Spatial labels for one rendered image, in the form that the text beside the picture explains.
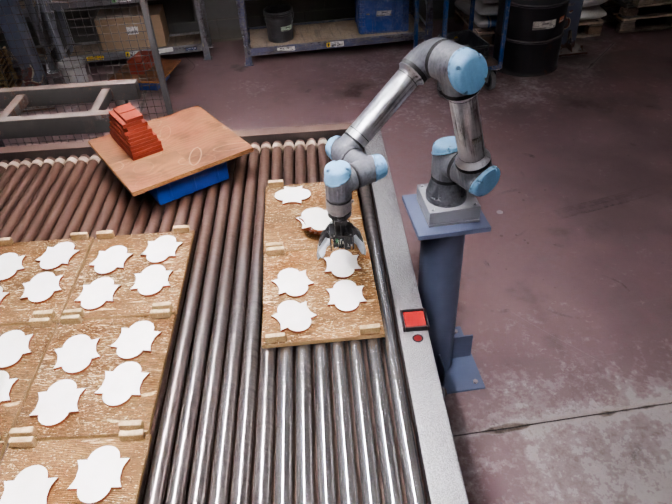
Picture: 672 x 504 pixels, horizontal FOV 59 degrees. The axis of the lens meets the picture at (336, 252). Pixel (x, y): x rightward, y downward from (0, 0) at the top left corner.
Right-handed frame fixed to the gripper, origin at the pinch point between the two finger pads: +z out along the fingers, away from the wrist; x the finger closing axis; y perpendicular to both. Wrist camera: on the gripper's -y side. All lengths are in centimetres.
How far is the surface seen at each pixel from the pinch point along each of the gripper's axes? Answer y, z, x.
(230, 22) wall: -485, 98, -74
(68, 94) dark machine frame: -143, 4, -123
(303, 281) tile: 7.3, 2.7, -12.7
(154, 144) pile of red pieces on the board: -66, -8, -67
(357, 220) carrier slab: -23.3, 4.8, 7.6
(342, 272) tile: 4.8, 2.8, -0.3
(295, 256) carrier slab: -6.5, 4.2, -14.9
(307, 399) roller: 50, 4, -14
